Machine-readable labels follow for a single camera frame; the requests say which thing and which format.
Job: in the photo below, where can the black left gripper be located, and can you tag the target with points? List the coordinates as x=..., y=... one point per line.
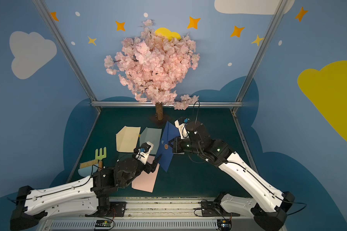
x=148, y=163

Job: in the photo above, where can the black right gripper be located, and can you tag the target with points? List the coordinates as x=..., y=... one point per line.
x=176, y=145

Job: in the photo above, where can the dark blue envelope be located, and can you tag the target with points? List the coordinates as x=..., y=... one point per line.
x=165, y=151

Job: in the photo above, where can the pink envelope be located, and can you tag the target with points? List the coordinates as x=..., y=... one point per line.
x=146, y=181

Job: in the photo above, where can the light teal envelope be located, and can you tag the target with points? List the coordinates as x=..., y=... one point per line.
x=152, y=135

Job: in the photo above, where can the cream yellow envelope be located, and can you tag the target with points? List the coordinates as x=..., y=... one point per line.
x=126, y=139

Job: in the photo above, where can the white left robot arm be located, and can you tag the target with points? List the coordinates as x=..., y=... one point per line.
x=89, y=195

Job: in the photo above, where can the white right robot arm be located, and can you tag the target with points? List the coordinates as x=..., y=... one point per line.
x=267, y=205

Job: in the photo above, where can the pink blossom artificial tree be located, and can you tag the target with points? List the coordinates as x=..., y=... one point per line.
x=152, y=65

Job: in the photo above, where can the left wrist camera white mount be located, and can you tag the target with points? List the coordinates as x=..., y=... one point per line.
x=142, y=153

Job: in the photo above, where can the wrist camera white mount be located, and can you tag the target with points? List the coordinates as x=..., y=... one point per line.
x=181, y=125
x=142, y=153

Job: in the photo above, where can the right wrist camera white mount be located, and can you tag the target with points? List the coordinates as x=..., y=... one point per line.
x=181, y=125

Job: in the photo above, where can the aluminium rail front frame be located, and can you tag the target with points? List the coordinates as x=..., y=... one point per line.
x=147, y=214

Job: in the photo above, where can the green garden fork wooden handle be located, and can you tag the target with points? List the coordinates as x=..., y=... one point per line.
x=100, y=154

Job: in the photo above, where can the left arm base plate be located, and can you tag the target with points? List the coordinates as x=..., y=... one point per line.
x=116, y=209

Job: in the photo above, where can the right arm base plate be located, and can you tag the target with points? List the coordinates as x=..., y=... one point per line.
x=213, y=209

